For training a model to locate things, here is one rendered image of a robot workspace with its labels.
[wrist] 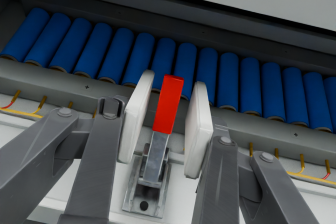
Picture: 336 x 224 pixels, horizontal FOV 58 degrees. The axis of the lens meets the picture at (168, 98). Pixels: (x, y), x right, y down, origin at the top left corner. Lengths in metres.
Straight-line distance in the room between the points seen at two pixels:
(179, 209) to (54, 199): 0.08
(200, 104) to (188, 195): 0.08
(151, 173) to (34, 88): 0.11
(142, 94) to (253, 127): 0.11
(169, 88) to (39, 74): 0.11
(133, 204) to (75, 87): 0.10
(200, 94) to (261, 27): 0.15
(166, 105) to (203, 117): 0.03
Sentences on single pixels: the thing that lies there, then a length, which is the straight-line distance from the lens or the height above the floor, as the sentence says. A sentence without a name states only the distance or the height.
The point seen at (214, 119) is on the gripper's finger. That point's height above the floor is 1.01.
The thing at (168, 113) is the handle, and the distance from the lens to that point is 0.18.
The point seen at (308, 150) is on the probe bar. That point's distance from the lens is 0.26.
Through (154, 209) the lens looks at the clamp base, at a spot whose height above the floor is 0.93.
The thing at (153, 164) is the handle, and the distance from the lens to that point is 0.20.
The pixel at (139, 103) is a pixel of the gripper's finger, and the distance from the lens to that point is 0.15.
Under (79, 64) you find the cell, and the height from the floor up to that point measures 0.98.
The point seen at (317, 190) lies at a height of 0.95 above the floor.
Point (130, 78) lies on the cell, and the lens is 0.25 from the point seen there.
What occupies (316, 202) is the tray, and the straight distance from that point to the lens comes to 0.27.
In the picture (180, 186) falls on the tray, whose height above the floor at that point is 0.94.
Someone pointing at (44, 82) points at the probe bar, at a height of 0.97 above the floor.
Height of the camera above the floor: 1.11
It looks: 33 degrees down
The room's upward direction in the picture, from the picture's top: 14 degrees clockwise
